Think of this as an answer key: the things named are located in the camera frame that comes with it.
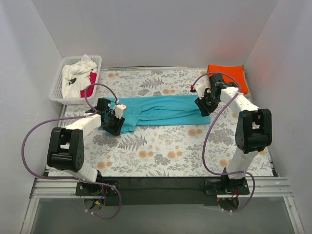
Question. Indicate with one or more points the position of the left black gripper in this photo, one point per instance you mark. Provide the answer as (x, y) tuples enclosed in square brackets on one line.
[(113, 125)]

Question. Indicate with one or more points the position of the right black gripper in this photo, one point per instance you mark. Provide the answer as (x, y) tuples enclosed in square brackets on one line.
[(203, 107)]

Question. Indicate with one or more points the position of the teal t shirt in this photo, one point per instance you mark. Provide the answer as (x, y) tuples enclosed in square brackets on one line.
[(161, 111)]

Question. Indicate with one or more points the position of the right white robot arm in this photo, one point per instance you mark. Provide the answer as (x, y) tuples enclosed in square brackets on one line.
[(253, 131)]

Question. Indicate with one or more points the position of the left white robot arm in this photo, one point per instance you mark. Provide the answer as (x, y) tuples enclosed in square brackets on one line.
[(66, 147)]

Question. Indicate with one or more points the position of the floral patterned table mat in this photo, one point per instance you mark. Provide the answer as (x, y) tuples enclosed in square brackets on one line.
[(186, 150)]

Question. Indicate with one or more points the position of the folded orange t shirt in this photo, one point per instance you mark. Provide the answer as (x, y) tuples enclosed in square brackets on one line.
[(236, 72)]

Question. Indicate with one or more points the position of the white plastic laundry basket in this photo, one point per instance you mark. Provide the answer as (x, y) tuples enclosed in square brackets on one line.
[(55, 91)]

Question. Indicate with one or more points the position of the white t shirt in basket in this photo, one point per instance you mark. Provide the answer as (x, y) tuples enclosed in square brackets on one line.
[(76, 77)]

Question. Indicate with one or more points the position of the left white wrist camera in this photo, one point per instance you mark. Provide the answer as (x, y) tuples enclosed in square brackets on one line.
[(119, 110)]

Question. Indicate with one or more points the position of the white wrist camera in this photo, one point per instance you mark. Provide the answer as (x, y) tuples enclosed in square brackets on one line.
[(201, 88), (119, 110)]

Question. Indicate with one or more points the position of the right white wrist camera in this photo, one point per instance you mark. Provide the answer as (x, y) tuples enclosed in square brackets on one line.
[(201, 88)]

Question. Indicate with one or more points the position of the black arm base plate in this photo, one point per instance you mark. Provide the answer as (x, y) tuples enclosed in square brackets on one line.
[(163, 190)]

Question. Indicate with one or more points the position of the aluminium frame rail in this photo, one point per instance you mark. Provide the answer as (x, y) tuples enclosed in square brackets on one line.
[(264, 187)]

